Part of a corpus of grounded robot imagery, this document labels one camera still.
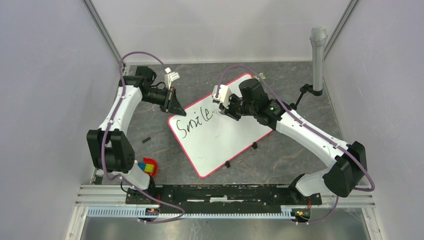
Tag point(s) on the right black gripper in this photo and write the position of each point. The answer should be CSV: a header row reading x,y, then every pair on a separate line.
x,y
229,111

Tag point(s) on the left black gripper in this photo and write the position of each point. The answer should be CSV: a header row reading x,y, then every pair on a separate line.
x,y
175,106

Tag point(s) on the black marker cap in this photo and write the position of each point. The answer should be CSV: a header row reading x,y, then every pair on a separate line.
x,y
146,140

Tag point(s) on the pink framed whiteboard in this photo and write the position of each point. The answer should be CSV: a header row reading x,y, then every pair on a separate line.
x,y
210,140

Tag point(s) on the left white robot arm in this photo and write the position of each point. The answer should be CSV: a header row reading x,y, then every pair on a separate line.
x,y
109,146

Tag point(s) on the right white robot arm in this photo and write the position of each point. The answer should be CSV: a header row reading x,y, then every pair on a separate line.
x,y
345,162

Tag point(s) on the green number dice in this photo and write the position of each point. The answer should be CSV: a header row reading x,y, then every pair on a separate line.
x,y
260,76

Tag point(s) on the red bowl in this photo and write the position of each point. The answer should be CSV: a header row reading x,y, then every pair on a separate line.
x,y
151,161

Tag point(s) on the colourful block toy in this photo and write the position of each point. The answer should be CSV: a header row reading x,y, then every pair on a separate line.
x,y
147,168

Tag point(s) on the silver microphone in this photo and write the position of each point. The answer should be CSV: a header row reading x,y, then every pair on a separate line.
x,y
318,38

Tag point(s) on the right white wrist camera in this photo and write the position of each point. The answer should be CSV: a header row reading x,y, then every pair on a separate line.
x,y
221,95

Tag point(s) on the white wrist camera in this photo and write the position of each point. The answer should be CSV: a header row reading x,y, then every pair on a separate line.
x,y
221,95
169,77

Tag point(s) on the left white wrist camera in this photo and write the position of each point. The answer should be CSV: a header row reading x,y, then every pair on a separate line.
x,y
169,77

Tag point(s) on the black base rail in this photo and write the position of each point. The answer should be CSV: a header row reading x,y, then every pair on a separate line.
x,y
220,199

